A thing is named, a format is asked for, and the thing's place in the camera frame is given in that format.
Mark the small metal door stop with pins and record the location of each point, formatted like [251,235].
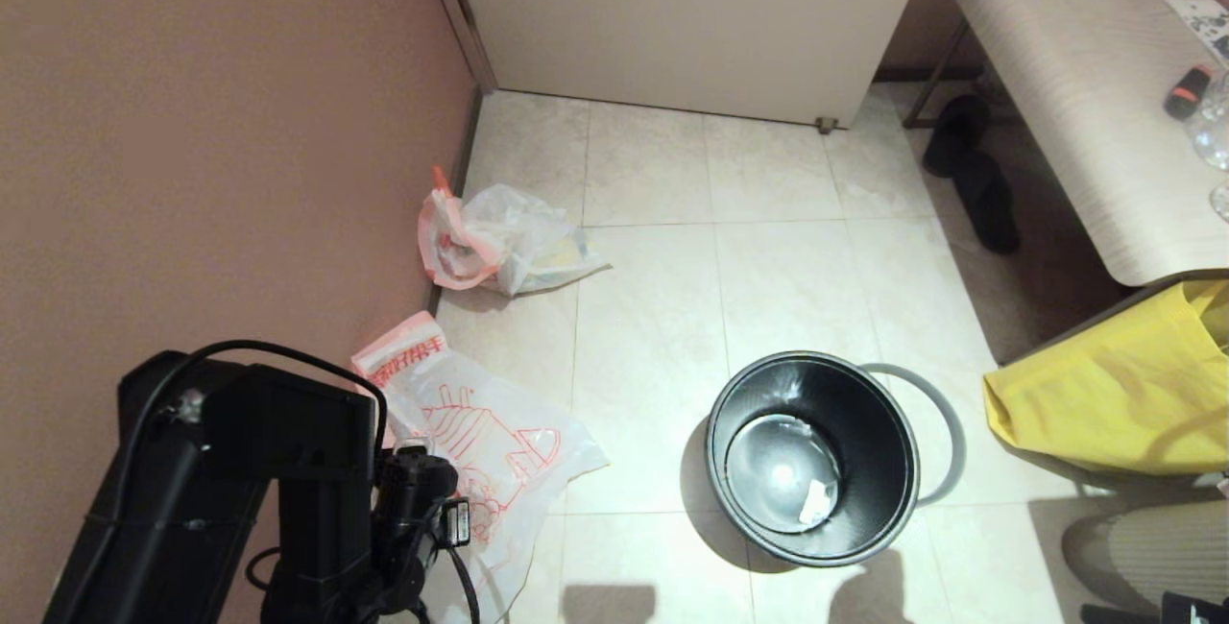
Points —
[826,124]

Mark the white leaflet with blue print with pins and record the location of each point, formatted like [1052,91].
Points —
[1204,21]

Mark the clear wine glass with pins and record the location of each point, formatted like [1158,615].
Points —
[1220,204]
[1214,136]

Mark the beige door frame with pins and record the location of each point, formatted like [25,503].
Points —
[459,10]

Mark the black marker with red band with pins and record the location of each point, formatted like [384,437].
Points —
[1188,92]

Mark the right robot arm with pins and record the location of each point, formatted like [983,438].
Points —
[1181,610]

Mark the small white litter scrap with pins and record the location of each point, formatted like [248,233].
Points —
[818,501]

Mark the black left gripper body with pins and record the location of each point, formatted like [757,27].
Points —
[413,557]

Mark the white red-printed trash bag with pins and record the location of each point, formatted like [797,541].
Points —
[509,240]
[518,451]

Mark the light woodgrain desk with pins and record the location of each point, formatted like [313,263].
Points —
[1085,77]

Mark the grey skirting board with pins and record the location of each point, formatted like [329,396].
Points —
[466,134]

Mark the black round trash bin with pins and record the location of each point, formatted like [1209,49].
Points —
[864,432]

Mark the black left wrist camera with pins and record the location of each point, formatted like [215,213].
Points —
[418,475]

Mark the white door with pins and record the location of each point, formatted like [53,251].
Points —
[691,19]

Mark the yellow fabric bag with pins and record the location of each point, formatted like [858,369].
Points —
[1104,403]

